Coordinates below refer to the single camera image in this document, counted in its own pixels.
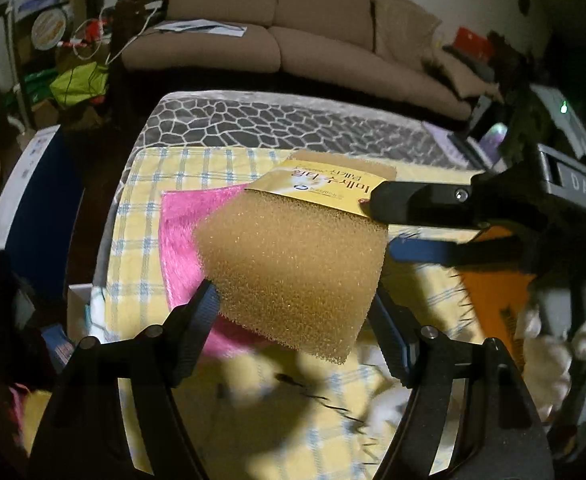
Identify purple cup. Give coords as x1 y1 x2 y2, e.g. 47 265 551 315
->
483 125 509 171

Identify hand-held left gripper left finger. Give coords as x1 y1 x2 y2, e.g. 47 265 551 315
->
25 279 222 480

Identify red packet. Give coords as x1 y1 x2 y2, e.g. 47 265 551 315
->
450 27 494 63

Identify blue and white box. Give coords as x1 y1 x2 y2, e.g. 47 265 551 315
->
0 125 84 301

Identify pink cloth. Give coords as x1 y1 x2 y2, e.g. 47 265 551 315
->
158 184 274 358

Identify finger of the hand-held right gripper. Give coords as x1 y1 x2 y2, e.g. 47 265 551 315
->
387 232 529 272
369 157 539 227

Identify yellow checked tablecloth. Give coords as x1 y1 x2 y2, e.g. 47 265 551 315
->
90 147 524 480

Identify brown sofa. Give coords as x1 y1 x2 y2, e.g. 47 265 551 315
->
120 0 504 121

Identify round printed tin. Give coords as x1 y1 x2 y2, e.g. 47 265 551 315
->
32 7 68 51

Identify brown sofa pillow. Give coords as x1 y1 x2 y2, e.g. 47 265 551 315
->
375 0 441 61

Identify papers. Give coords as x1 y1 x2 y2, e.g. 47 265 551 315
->
155 19 248 38

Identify orange cardboard box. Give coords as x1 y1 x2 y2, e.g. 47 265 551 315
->
460 225 539 371

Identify yellow-brown sponge with label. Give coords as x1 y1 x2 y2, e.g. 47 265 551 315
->
193 150 399 366

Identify person's right hand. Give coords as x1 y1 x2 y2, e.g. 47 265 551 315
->
516 290 586 421

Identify grey pebble pattern desktop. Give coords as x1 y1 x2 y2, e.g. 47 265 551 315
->
138 92 479 171

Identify green bag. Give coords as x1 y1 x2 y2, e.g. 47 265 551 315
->
50 62 111 108

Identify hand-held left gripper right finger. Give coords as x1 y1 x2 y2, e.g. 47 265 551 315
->
367 282 556 480

